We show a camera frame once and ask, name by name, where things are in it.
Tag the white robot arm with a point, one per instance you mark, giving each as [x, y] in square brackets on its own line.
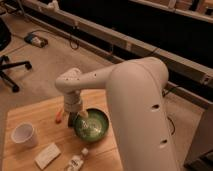
[136, 108]

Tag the orange carrot toy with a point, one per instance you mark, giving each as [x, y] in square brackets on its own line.
[59, 116]

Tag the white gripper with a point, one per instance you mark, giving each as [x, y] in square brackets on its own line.
[72, 104]

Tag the power strip on floor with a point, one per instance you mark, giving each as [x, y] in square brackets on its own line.
[36, 40]

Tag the white rectangular sponge block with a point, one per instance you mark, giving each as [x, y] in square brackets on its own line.
[47, 155]

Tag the long metal rail frame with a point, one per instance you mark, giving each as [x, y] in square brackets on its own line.
[183, 43]

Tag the green ceramic bowl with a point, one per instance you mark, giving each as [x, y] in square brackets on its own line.
[92, 128]

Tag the small clear bottle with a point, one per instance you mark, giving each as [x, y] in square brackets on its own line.
[77, 161]

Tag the black office chair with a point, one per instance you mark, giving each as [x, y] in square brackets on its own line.
[5, 39]

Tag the white cup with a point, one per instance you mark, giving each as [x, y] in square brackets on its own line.
[25, 134]

